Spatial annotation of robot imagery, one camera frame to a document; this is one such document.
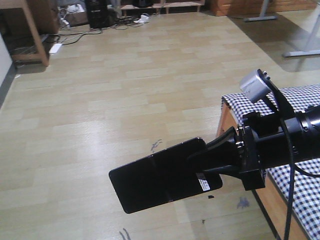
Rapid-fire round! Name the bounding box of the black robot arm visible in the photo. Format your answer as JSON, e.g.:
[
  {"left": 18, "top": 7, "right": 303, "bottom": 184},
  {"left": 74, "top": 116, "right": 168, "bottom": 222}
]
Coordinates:
[{"left": 187, "top": 106, "right": 320, "bottom": 191}]

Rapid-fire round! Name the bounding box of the black computer tower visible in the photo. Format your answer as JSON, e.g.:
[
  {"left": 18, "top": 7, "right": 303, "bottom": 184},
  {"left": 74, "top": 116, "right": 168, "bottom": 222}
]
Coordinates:
[{"left": 84, "top": 0, "right": 116, "bottom": 29}]

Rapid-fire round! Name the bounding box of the grey desk leg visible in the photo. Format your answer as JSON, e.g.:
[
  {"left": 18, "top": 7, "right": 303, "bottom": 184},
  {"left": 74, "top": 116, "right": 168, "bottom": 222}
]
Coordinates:
[{"left": 280, "top": 0, "right": 320, "bottom": 59}]

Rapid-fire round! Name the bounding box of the checkered bed sheet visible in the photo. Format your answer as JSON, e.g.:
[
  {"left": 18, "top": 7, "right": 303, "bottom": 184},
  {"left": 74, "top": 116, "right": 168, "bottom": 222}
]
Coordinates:
[{"left": 221, "top": 83, "right": 320, "bottom": 240}]

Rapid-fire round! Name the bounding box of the wooden shelf unit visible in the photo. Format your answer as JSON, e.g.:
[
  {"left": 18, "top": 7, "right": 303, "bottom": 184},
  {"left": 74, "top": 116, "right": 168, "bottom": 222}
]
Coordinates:
[{"left": 0, "top": 0, "right": 59, "bottom": 67}]

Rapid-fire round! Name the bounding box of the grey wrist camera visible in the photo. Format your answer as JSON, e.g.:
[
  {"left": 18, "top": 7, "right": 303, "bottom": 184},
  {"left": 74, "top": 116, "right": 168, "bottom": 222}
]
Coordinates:
[{"left": 239, "top": 69, "right": 272, "bottom": 103}]

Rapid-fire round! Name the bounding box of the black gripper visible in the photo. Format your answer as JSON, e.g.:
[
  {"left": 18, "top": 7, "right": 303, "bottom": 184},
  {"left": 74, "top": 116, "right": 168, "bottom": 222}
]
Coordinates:
[{"left": 187, "top": 112, "right": 300, "bottom": 191}]

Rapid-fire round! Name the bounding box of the white power strip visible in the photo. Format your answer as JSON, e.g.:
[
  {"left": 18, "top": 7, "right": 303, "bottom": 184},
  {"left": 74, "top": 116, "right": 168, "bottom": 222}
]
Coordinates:
[{"left": 49, "top": 43, "right": 63, "bottom": 54}]

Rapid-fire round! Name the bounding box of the black folding phone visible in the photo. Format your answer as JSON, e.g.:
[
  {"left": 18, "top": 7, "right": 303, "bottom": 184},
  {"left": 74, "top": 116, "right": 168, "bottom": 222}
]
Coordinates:
[{"left": 108, "top": 137, "right": 223, "bottom": 214}]

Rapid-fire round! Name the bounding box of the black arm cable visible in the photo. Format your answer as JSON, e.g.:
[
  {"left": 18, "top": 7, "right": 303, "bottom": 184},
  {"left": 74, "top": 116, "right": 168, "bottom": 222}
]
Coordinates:
[{"left": 279, "top": 117, "right": 320, "bottom": 240}]

